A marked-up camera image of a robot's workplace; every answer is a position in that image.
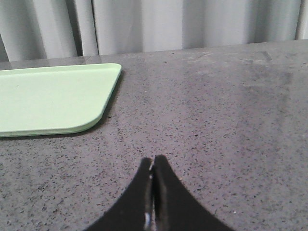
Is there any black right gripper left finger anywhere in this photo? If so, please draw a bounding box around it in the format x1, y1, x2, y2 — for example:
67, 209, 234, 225
86, 158, 153, 231

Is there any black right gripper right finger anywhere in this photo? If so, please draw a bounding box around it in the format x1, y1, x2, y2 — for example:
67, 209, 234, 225
153, 155, 232, 231

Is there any light green plastic tray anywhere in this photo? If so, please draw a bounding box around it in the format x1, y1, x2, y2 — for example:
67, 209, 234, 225
0, 63, 122, 137

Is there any grey pleated curtain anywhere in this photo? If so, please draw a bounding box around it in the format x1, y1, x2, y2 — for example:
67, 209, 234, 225
0, 0, 308, 62

